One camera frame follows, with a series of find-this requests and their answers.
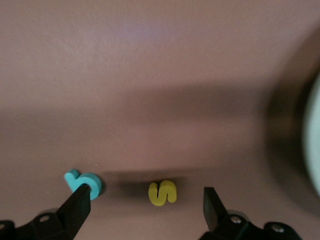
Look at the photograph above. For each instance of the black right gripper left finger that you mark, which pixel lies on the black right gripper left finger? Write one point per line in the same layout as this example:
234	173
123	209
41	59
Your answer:
70	215

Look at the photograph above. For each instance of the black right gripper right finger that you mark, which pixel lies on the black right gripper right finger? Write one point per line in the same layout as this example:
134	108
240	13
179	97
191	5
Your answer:
215	215

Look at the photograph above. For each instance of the teal letter a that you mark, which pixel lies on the teal letter a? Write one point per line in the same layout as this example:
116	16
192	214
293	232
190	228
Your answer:
93	182

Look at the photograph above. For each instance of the yellow foam letter s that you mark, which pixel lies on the yellow foam letter s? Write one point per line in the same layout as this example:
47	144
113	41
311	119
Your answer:
162	193

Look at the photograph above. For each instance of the green plate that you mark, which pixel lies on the green plate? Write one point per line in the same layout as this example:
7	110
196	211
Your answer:
315	130

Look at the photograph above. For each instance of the brown table cover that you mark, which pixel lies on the brown table cover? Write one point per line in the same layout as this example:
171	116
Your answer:
150	75

